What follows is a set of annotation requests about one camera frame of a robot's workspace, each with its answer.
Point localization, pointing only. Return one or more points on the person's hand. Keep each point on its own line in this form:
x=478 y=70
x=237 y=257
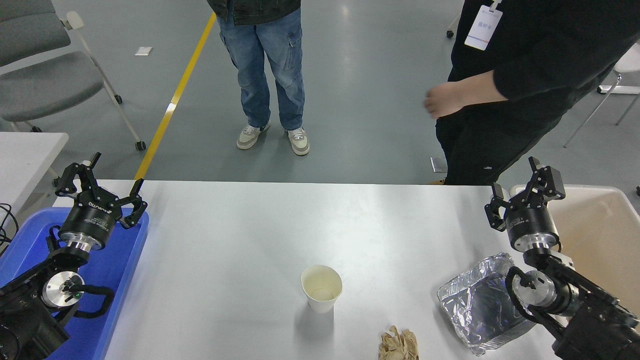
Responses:
x=445 y=100

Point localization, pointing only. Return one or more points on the crumpled tan paper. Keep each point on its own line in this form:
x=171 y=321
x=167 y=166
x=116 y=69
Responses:
x=398 y=345

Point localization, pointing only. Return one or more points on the person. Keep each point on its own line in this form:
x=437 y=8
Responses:
x=550 y=60
x=265 y=55

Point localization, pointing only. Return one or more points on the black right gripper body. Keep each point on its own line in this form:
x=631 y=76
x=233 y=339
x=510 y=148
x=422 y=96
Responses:
x=530 y=220

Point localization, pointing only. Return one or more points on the blue plastic tray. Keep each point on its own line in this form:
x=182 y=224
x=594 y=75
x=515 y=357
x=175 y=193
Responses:
x=112 y=270

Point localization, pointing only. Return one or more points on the large pale plastic bin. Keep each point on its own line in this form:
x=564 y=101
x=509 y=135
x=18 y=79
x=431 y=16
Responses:
x=600 y=235

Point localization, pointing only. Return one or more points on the white paper cup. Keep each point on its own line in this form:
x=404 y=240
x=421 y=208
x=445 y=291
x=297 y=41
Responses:
x=321 y=292

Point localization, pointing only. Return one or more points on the grey rolling chair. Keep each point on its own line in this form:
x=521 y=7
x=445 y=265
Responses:
x=45 y=85

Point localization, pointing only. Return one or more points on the white furniture base bar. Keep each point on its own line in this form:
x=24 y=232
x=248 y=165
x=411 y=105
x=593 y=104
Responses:
x=620 y=89

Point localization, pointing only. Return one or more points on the silver foil tray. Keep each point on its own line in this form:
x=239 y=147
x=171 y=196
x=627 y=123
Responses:
x=475 y=305

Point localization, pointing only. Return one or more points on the metal floor plate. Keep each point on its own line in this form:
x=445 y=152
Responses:
x=438 y=165

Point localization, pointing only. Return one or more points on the white side table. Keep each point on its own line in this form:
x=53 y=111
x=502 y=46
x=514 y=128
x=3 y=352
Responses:
x=25 y=155

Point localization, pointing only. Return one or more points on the person's forearm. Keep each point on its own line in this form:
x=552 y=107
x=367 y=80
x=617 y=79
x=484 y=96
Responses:
x=482 y=90

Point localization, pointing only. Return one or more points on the white ID badge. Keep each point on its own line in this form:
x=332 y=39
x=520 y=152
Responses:
x=482 y=27

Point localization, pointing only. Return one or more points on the white shell chair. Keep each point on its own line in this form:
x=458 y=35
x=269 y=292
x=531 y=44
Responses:
x=630 y=60

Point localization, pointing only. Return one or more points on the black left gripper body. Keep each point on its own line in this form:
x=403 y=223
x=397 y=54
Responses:
x=92 y=217

